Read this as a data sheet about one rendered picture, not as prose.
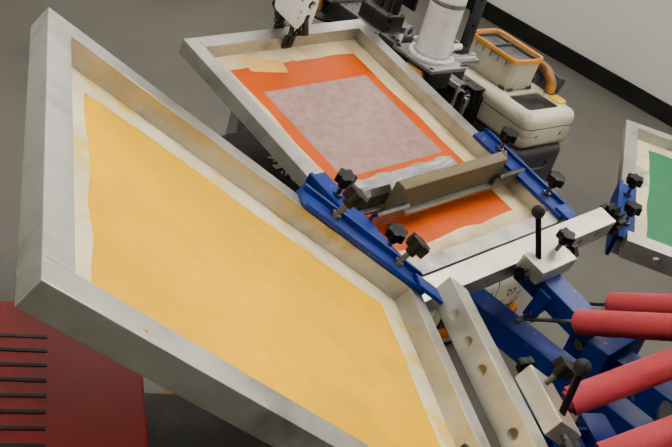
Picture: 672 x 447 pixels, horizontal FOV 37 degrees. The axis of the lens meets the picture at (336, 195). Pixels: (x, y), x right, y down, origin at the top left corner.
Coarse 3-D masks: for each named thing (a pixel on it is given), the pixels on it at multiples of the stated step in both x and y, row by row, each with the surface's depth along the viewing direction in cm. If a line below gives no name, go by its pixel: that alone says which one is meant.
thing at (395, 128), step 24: (312, 72) 244; (336, 72) 248; (360, 72) 252; (336, 96) 240; (360, 96) 244; (384, 96) 248; (360, 120) 236; (384, 120) 240; (408, 120) 244; (384, 144) 232; (408, 144) 236; (432, 144) 240; (480, 192) 232; (456, 216) 222; (480, 216) 225
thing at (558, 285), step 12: (528, 288) 204; (540, 288) 202; (552, 288) 200; (564, 288) 202; (552, 300) 200; (564, 300) 199; (576, 300) 200; (552, 312) 201; (564, 312) 199; (564, 324) 200
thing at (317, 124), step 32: (288, 64) 242; (256, 96) 227; (288, 96) 232; (320, 96) 237; (288, 128) 222; (320, 128) 227; (352, 128) 232; (320, 160) 218; (352, 160) 222; (384, 160) 227; (384, 224) 210; (416, 224) 214; (448, 224) 218
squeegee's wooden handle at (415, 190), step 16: (480, 160) 222; (496, 160) 225; (416, 176) 208; (432, 176) 210; (448, 176) 213; (464, 176) 218; (480, 176) 224; (400, 192) 204; (416, 192) 207; (432, 192) 213; (448, 192) 218
